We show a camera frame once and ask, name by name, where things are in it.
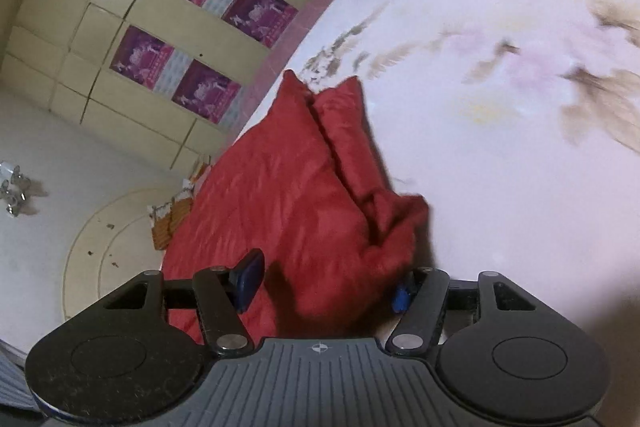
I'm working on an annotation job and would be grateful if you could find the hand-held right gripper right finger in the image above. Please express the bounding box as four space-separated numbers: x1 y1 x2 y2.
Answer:
389 267 539 356

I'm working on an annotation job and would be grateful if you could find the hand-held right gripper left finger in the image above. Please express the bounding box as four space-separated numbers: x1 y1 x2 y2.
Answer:
102 249 265 356

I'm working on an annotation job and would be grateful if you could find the red quilted jacket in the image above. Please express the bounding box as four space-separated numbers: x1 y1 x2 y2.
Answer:
160 69 431 349

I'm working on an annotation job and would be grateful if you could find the woven wicker basket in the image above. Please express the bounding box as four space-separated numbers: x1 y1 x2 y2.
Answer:
146 161 202 253

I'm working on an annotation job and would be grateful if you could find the cream round headboard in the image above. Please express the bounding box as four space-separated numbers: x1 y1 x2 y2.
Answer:
62 187 175 324

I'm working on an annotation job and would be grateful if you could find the bed with floral pink sheet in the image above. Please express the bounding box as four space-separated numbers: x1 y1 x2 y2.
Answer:
240 0 640 290

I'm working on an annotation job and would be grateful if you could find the grey curtain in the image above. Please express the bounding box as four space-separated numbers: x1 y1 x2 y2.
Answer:
0 336 32 414

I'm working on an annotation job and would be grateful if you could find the cream wardrobe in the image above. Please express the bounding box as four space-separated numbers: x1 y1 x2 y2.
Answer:
0 0 341 168

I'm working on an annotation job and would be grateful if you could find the silver wall lamp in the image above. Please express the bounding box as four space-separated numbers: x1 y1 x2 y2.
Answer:
0 160 35 219

